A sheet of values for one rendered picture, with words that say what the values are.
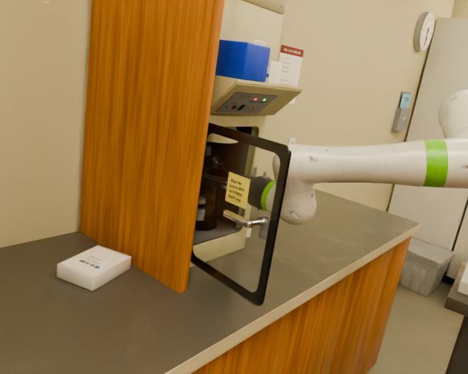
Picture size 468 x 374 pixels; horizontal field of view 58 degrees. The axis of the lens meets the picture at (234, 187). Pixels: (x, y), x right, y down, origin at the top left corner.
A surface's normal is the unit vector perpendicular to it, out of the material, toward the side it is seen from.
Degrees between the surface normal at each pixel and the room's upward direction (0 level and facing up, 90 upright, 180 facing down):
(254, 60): 90
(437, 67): 90
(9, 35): 90
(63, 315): 0
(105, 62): 90
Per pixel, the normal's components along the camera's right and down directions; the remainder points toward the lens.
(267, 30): 0.76, 0.28
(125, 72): -0.64, 0.11
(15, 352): 0.15, -0.95
